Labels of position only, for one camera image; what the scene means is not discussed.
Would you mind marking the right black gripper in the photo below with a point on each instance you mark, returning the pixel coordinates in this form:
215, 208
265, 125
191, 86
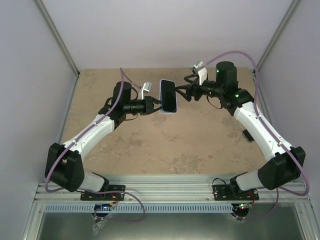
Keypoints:
194, 86

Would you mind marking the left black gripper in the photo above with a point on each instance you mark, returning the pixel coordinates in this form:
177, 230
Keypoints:
148, 104

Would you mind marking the lavender phone case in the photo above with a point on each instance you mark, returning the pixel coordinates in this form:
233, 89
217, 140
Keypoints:
167, 112

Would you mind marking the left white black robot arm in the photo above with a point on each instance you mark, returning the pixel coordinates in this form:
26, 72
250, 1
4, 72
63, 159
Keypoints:
64, 165

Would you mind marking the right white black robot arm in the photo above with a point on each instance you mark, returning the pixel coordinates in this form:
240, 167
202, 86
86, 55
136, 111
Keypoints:
283, 161

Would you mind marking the left circuit board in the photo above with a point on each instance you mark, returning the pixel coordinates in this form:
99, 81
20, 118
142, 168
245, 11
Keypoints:
105, 206

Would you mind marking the circuit board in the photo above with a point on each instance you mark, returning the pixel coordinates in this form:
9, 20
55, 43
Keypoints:
105, 206
243, 206

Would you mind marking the right circuit board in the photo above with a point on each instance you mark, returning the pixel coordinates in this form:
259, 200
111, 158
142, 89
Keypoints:
243, 206

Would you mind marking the clear plastic bag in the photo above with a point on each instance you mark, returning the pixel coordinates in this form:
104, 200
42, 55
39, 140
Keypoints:
97, 226

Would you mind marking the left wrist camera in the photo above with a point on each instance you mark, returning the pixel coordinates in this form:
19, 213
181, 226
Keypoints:
145, 89

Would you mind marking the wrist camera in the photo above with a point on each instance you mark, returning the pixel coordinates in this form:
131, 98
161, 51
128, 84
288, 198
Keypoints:
145, 89
200, 71

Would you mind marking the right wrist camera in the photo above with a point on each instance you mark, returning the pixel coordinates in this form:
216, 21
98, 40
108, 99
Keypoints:
200, 71

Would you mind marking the aluminium rail platform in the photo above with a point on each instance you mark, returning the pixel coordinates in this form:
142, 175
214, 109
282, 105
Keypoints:
174, 188

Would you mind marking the slotted grey cable duct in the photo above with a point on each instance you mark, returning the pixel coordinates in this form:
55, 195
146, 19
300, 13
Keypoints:
134, 208

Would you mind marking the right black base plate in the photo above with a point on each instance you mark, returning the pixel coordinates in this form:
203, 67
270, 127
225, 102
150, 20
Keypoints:
222, 192

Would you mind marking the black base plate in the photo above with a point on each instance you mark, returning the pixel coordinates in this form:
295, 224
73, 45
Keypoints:
222, 192
115, 194

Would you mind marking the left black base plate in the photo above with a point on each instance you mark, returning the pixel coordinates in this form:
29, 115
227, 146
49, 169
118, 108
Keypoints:
115, 194

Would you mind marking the left aluminium frame post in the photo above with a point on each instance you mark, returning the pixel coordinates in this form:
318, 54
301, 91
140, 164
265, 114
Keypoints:
56, 35

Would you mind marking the aluminium frame post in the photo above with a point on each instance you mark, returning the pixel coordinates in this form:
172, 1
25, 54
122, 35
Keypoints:
56, 35
290, 12

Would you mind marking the right aluminium frame post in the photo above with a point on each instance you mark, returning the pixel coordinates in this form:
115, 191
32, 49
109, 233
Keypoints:
290, 12

